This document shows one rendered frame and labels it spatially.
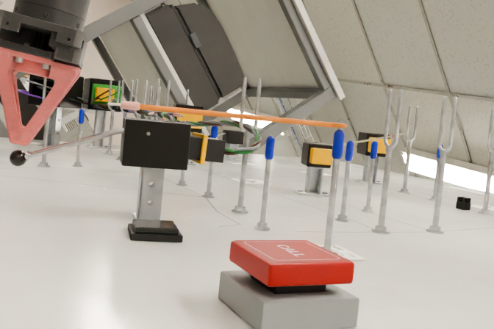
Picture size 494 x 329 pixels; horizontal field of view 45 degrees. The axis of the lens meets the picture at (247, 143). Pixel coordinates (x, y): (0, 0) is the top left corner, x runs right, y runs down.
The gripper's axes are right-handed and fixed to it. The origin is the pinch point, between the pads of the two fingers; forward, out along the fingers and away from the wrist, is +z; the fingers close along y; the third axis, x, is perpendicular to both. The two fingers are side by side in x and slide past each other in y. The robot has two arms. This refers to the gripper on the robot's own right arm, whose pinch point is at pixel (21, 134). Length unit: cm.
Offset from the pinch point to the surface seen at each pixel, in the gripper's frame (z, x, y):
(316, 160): -3.4, -34.4, 21.9
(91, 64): -50, 18, 771
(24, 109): 2, 11, 96
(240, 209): 3.3, -22.0, 7.4
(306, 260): 1.1, -17.2, -25.1
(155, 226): 4.2, -11.8, -6.7
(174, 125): -3.7, -12.0, -1.7
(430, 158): -20, -225, 312
